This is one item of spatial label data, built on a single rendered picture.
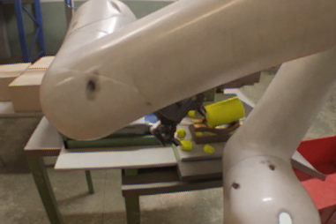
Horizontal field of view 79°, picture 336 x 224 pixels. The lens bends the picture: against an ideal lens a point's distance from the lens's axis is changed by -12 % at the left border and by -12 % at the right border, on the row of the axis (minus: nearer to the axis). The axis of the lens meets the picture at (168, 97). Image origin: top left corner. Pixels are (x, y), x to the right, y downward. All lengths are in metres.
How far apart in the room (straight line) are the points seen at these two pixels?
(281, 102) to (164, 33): 0.26
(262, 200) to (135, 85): 0.22
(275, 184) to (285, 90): 0.15
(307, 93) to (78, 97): 0.33
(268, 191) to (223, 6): 0.25
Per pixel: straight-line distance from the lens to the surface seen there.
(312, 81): 0.39
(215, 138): 0.69
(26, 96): 1.94
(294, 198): 0.35
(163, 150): 0.65
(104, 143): 0.66
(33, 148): 0.81
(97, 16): 0.32
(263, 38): 0.18
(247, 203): 0.33
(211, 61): 0.18
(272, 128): 0.41
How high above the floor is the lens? 1.40
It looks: 25 degrees down
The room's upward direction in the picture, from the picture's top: 3 degrees clockwise
